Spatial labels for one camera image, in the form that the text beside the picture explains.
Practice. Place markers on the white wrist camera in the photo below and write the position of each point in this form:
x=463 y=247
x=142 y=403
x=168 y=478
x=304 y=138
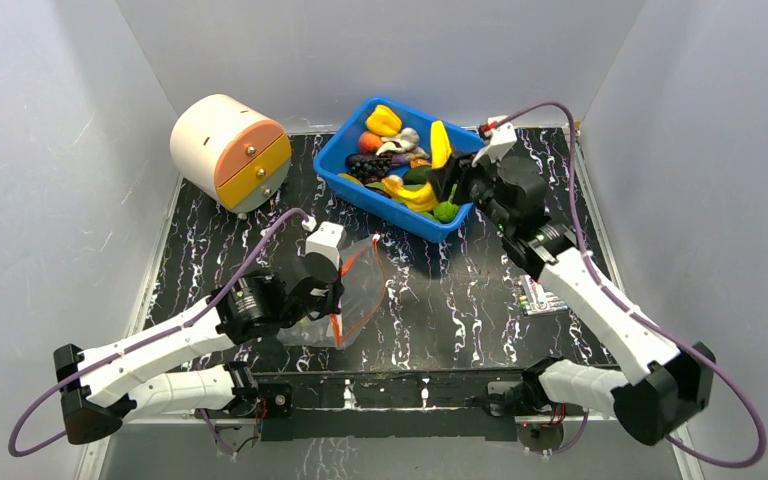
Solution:
x=499 y=139
x=326 y=240

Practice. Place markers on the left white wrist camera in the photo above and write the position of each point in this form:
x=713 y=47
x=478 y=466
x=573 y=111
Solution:
x=326 y=240

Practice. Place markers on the dark purple toy grapes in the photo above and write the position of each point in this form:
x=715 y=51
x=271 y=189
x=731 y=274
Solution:
x=369 y=168

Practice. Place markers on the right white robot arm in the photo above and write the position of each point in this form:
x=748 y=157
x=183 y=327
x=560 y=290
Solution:
x=656 y=386

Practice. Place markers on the toy peach left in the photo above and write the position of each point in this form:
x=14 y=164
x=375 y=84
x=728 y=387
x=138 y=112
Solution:
x=369 y=143

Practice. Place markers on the light green toy fruit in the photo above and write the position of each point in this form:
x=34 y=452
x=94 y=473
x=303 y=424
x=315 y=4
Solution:
x=445 y=212

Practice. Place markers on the yellow toy bell pepper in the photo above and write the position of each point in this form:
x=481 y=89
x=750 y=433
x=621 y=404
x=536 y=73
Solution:
x=383 y=121

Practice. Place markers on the coloured marker pack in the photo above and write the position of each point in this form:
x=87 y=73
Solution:
x=534 y=299

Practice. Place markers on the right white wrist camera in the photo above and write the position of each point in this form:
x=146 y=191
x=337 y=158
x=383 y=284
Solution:
x=499 y=139

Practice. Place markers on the clear orange zip bag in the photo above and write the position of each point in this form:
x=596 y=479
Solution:
x=363 y=280

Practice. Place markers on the toy mushroom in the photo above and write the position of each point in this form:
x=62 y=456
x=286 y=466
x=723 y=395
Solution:
x=392 y=179

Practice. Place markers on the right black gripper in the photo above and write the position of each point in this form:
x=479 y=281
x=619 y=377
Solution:
x=459 y=176

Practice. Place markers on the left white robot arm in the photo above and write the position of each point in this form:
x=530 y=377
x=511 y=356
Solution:
x=108 y=386

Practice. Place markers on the yellow toy banana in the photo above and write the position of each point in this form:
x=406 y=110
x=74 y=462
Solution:
x=423 y=199

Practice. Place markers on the round cream drawer cabinet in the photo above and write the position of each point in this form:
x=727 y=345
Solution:
x=234 y=154

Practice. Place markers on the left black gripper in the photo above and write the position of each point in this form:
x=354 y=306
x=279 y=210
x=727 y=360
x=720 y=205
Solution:
x=331 y=305

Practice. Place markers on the blue plastic bin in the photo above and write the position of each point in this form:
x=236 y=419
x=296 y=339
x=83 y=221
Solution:
x=330 y=163

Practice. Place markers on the dark green toy avocado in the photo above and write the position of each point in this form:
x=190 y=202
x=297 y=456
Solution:
x=416 y=175

